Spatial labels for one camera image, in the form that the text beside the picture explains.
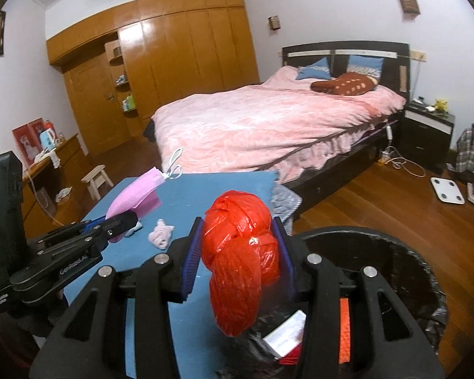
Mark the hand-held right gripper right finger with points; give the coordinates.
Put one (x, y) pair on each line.
(284, 252)

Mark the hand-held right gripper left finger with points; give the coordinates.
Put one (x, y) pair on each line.
(192, 260)

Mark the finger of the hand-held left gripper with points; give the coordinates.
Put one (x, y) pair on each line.
(118, 225)
(93, 225)

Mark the pink face mask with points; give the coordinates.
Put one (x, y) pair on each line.
(134, 197)

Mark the orange plastic bag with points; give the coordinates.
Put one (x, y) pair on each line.
(237, 252)

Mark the white medicine box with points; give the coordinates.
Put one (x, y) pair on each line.
(286, 331)

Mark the black trash bin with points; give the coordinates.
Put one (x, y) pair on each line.
(399, 268)

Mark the silver blister pack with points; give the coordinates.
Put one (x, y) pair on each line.
(137, 227)

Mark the paper shopping bag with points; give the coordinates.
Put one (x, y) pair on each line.
(43, 203)

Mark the pink crumpled tissue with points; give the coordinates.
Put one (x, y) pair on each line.
(160, 236)

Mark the small wooden stool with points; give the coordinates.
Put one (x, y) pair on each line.
(94, 173)

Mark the grey patterned cloth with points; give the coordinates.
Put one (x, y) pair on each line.
(286, 201)

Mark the white cloth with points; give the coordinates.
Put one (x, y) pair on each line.
(55, 161)

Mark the blue table mat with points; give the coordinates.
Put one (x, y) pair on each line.
(205, 189)

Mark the long wooden sideboard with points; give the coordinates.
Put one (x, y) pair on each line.
(73, 154)

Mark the light blue electric kettle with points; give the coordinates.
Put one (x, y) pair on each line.
(47, 140)

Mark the red plastic bag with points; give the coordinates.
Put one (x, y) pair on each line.
(344, 331)

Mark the black clothing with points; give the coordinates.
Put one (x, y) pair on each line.
(150, 131)

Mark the pink blanket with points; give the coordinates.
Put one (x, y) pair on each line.
(260, 126)

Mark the white hanging charger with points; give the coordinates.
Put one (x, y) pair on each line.
(389, 135)

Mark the white bathroom scale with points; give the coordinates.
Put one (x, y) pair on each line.
(447, 190)

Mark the black nightstand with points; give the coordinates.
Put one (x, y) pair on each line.
(422, 142)

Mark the brown patterned pillow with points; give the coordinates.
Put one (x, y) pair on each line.
(343, 85)

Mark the blue pillow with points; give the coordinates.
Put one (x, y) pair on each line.
(314, 72)
(365, 65)

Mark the wooden wardrobe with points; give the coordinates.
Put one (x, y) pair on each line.
(181, 47)

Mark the bed with pink duvet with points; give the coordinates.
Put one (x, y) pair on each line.
(339, 65)

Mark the yellow toy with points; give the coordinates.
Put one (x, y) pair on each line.
(441, 105)

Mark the large red photo frame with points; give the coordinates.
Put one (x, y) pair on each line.
(23, 146)

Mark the small red photo frame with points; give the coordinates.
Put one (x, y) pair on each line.
(34, 126)

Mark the small wall lamp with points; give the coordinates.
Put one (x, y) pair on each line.
(409, 2)
(274, 22)

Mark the wall socket strip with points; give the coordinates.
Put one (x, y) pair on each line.
(418, 55)

